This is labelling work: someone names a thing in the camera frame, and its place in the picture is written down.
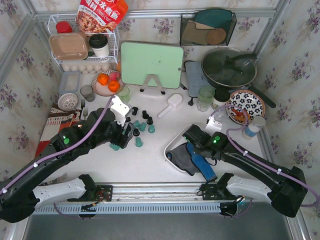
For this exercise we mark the white storage basket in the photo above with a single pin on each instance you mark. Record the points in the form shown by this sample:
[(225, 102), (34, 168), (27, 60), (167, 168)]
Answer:
[(176, 141)]

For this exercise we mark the orange tangerine right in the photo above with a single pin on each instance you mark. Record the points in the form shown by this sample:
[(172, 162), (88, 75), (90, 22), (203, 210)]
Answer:
[(113, 86)]

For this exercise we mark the orange tangerine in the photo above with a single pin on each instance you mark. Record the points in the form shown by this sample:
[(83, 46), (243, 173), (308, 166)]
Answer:
[(103, 79), (113, 86)]

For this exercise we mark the black mesh organizer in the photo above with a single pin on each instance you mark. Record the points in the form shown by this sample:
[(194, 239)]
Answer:
[(193, 31)]

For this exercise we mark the black frying pan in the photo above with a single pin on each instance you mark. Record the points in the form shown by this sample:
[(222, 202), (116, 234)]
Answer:
[(232, 69)]

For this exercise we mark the coffee cup on rack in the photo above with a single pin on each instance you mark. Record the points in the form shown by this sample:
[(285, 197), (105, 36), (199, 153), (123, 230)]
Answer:
[(99, 43)]

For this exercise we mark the green cutting board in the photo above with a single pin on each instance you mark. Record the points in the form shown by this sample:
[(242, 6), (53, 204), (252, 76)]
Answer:
[(139, 60)]

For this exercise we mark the small green glass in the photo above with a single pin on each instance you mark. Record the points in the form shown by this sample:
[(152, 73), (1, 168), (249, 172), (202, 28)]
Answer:
[(124, 94)]

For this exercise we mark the white round strainer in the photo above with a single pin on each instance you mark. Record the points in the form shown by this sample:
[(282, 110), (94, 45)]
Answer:
[(67, 102)]

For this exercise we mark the egg carton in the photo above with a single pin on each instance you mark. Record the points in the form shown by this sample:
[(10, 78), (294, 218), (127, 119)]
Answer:
[(87, 68)]

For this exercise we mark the white wire rack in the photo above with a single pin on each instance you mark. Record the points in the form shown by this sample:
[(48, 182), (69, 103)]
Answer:
[(113, 38)]

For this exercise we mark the red snack bag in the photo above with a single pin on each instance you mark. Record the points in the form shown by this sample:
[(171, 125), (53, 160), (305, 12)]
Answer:
[(100, 16)]

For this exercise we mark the black power plug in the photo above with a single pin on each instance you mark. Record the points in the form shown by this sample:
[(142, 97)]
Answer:
[(191, 102)]

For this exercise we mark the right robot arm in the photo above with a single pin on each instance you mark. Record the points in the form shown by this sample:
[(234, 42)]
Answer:
[(279, 186)]

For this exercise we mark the white plastic scoop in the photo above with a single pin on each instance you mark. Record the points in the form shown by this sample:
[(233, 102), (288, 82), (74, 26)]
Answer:
[(173, 102)]

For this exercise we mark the white bottle blue label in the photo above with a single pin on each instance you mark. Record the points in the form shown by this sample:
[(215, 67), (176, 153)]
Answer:
[(253, 127)]

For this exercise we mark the grey cloth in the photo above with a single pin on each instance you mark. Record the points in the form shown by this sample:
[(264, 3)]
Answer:
[(180, 157)]

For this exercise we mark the floral patterned plate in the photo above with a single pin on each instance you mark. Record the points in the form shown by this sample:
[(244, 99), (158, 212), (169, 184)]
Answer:
[(245, 99)]

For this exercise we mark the round cork coaster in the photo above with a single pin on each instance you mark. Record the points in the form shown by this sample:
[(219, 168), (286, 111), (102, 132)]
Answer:
[(216, 36)]

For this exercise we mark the green plastic tumbler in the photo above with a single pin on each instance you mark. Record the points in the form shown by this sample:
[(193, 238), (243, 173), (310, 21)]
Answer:
[(205, 98)]

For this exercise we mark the grey blue board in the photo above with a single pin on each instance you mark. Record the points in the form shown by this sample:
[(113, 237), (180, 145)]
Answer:
[(195, 76)]

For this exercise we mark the beige lunch box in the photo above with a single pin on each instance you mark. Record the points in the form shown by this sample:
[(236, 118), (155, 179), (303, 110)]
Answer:
[(72, 46)]

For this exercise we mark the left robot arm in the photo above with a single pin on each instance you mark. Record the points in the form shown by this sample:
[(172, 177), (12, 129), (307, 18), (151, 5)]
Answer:
[(18, 199)]

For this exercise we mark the blue cloth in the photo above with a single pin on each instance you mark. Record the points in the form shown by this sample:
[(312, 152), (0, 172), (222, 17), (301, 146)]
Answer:
[(201, 164)]

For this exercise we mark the plate with fruit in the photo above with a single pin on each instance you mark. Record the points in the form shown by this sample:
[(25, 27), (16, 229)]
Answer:
[(103, 90)]

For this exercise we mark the grey glass cup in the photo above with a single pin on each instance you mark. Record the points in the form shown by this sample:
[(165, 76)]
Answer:
[(88, 93)]

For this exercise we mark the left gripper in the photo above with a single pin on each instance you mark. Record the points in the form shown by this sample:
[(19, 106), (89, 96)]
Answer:
[(126, 135)]

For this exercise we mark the small clear glass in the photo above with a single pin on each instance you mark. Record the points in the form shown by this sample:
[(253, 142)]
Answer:
[(220, 115)]

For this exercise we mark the silver fork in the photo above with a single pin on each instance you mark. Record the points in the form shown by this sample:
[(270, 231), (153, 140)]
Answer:
[(82, 106)]

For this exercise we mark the black coffee capsule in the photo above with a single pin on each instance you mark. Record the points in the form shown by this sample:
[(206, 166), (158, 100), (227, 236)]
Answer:
[(134, 111), (149, 120), (145, 115), (136, 132)]

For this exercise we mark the clear blue-rim container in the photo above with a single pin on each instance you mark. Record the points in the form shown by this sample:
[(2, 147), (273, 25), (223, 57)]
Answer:
[(69, 82)]

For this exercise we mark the white cup black lid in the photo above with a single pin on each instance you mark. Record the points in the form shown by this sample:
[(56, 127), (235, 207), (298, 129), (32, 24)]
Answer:
[(221, 97)]

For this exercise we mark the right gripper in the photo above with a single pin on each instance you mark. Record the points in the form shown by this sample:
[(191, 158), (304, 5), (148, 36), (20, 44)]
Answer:
[(191, 136)]

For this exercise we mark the orange tangerine left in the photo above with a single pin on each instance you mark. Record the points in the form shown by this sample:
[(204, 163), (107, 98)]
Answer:
[(103, 79)]

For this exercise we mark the striped red placemat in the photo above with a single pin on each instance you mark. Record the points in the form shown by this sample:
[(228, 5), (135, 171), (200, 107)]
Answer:
[(56, 121)]

